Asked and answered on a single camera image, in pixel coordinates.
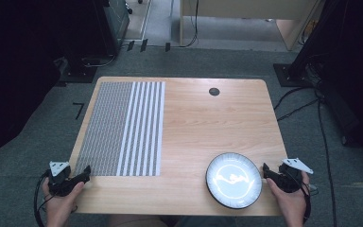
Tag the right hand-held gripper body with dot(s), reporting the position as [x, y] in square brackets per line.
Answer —
[291, 178]

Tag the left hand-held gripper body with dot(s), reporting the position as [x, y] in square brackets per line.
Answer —
[60, 181]

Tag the white plate with dark rim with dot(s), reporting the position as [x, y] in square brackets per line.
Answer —
[233, 180]

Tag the person's right hand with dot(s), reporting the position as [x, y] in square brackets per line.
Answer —
[291, 205]

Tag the person's left hand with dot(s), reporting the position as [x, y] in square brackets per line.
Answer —
[60, 208]

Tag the grey striped placemat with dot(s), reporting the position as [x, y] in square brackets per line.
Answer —
[116, 129]

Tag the round black table grommet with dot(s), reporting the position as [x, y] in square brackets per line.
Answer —
[214, 91]

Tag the black stand base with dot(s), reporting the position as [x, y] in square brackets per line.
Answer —
[291, 75]

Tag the dark green cabinet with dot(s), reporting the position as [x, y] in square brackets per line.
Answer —
[116, 22]

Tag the light wooden desk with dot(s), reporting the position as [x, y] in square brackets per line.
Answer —
[249, 9]

